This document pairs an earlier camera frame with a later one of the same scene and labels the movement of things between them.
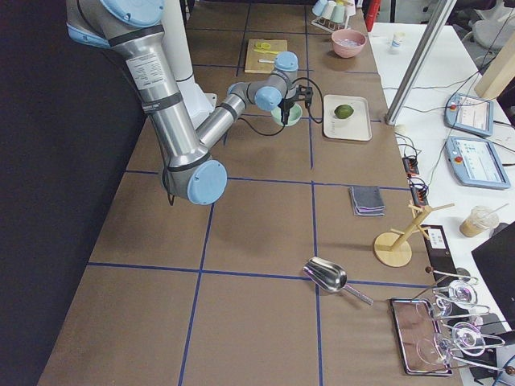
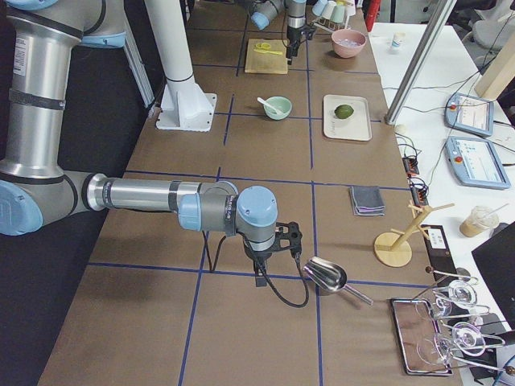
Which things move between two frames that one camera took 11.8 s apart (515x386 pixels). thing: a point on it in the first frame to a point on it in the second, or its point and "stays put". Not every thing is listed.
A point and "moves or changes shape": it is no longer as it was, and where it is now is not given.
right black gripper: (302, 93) to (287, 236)
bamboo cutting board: (261, 54) stays put
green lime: (344, 111) stays put
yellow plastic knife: (266, 51) stays put
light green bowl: (294, 114) moves or changes shape
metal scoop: (331, 277) stays put
